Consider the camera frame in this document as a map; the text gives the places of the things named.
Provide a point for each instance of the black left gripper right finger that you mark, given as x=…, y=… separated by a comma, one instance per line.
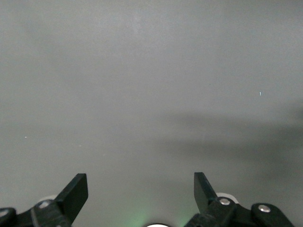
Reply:
x=201, y=189

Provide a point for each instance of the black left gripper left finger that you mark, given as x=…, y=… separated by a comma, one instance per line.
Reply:
x=75, y=191

